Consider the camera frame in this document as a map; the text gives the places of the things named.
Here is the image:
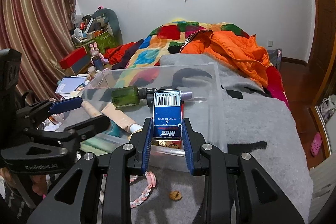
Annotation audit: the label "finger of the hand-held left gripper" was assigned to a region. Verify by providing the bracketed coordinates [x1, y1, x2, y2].
[1, 116, 111, 161]
[15, 97, 84, 133]

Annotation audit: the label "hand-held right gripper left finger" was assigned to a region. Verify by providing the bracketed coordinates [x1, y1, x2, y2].
[26, 117, 154, 224]

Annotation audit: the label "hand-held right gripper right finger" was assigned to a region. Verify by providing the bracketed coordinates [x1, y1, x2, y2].
[182, 117, 305, 224]

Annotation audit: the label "red tea packet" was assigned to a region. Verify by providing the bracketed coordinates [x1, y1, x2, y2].
[153, 138, 183, 149]

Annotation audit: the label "beige cosmetic tube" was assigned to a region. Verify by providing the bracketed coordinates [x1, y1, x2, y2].
[101, 103, 142, 133]

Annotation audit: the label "small blue cardboard box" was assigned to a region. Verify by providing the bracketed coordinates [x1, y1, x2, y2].
[152, 91, 183, 139]

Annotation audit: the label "clear plastic storage box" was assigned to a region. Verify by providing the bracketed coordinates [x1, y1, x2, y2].
[77, 62, 228, 162]

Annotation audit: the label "green pump bottle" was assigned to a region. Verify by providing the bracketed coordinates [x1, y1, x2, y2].
[111, 85, 158, 109]

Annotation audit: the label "dark purple bottle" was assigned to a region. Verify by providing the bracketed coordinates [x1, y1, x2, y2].
[146, 91, 194, 108]

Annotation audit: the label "peach cosmetic tube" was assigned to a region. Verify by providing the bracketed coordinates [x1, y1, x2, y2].
[81, 100, 104, 118]

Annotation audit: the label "mint green packet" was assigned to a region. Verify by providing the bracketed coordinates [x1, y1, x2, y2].
[80, 137, 124, 154]

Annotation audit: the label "white and blue booklet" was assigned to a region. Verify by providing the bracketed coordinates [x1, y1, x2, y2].
[55, 76, 91, 95]

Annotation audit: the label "red flat box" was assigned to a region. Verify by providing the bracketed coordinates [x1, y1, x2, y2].
[59, 47, 89, 70]

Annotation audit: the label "small brown nut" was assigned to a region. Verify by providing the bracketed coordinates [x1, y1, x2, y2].
[169, 190, 182, 202]

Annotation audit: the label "dark blue bottle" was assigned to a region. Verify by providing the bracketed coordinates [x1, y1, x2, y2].
[92, 53, 105, 71]

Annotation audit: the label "pink bunny toy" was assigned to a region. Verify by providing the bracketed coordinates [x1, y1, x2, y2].
[90, 43, 102, 57]

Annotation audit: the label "grey blanket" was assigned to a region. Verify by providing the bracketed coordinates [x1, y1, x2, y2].
[42, 52, 314, 224]

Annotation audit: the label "green cardboard box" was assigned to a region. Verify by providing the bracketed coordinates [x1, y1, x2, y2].
[88, 31, 120, 53]

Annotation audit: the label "red garment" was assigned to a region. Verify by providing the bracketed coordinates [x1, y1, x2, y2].
[103, 41, 144, 66]

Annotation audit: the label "striped curtain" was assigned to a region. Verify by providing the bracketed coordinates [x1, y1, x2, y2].
[0, 0, 80, 109]

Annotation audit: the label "grey neck pillow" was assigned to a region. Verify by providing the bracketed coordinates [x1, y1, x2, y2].
[92, 8, 122, 41]

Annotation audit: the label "colourful patchwork blanket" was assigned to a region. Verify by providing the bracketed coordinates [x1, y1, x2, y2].
[125, 20, 290, 109]

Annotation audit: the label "orange padded jacket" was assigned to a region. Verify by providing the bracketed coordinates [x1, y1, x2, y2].
[181, 31, 274, 88]

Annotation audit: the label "pink clog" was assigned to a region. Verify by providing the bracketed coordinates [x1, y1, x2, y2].
[310, 132, 323, 158]

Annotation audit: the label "white cabinet door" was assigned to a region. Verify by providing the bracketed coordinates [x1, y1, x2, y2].
[308, 158, 336, 222]

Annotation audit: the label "white shoes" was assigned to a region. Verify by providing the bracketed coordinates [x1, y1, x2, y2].
[319, 94, 336, 123]

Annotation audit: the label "wooden wardrobe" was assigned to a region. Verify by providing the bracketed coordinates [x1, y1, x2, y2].
[305, 0, 336, 162]

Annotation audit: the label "braided pink white cord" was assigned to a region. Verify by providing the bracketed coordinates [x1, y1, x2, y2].
[130, 171, 158, 209]

